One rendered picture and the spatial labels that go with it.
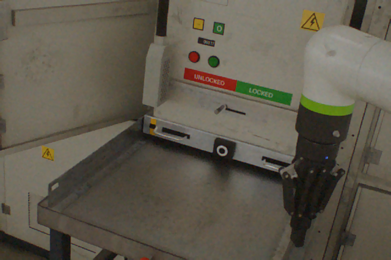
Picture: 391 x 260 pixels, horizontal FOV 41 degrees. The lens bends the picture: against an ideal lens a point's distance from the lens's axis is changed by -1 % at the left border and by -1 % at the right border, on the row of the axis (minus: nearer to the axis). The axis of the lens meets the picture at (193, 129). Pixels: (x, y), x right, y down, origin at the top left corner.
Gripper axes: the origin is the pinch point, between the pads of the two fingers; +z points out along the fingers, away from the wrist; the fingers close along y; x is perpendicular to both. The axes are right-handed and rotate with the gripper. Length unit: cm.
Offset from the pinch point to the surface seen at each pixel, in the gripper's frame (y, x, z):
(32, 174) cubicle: 54, -121, 56
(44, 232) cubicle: 49, -118, 83
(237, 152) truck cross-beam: -7, -51, 11
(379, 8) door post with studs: -42, -51, -33
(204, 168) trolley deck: 3, -50, 15
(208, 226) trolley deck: 10.2, -22.8, 15.1
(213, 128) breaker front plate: 0, -58, 6
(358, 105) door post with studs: -43, -51, -4
